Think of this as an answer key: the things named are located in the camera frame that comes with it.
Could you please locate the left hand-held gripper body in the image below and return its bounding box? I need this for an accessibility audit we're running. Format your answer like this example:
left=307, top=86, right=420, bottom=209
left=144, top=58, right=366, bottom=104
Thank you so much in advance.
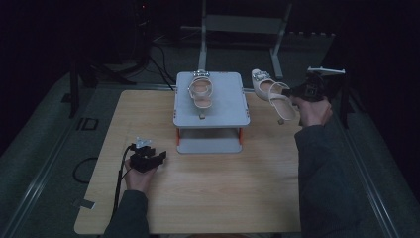
left=129, top=136, right=158, bottom=174

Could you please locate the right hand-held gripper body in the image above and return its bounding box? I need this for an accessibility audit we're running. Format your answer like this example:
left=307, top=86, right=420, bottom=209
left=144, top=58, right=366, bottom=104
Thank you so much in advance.
left=298, top=66, right=347, bottom=103

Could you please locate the beige slingback shoe jewelled buckle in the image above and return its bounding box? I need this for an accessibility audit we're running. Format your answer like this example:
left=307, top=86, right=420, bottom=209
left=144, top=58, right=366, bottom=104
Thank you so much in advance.
left=187, top=69, right=215, bottom=120
left=251, top=67, right=298, bottom=126

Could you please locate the grey two-tier shoe rack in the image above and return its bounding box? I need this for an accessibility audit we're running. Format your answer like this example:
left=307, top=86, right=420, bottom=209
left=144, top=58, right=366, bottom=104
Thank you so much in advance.
left=172, top=71, right=252, bottom=155

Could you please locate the person's left hand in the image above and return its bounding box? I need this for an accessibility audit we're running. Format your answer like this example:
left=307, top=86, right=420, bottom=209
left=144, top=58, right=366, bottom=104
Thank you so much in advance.
left=123, top=164, right=160, bottom=193

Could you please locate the person's right hand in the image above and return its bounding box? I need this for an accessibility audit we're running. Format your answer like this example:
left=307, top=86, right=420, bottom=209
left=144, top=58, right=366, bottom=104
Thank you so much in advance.
left=291, top=95, right=334, bottom=129

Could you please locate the black stand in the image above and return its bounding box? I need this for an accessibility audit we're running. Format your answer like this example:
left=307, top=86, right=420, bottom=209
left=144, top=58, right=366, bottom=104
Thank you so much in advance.
left=326, top=73, right=360, bottom=131
left=68, top=61, right=137, bottom=119

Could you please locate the grey tape piece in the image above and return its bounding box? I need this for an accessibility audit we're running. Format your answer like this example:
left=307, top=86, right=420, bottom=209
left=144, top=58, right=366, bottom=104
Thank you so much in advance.
left=78, top=197, right=96, bottom=211

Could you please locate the white metal stand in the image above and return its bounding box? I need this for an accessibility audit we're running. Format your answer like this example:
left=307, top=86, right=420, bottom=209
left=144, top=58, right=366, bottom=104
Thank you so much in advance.
left=197, top=0, right=294, bottom=80

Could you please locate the dark equipment with red light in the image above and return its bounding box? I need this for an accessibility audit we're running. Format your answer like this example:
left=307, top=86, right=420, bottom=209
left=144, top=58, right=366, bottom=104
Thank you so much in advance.
left=131, top=0, right=154, bottom=67

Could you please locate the left hand-held gripper black cable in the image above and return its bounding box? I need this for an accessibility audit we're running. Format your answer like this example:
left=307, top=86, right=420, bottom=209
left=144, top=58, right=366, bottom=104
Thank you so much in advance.
left=111, top=143, right=137, bottom=221

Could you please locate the black cable loop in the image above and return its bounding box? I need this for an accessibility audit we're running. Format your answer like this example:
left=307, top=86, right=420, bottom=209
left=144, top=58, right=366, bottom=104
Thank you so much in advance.
left=71, top=157, right=99, bottom=184

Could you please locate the black cables bundle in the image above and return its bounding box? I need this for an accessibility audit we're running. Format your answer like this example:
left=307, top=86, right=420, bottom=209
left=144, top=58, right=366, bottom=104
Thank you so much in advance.
left=148, top=42, right=176, bottom=92

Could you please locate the metal floor rail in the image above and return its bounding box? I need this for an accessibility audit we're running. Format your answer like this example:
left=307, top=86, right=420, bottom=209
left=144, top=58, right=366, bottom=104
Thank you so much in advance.
left=0, top=123, right=78, bottom=238
left=341, top=130, right=402, bottom=238

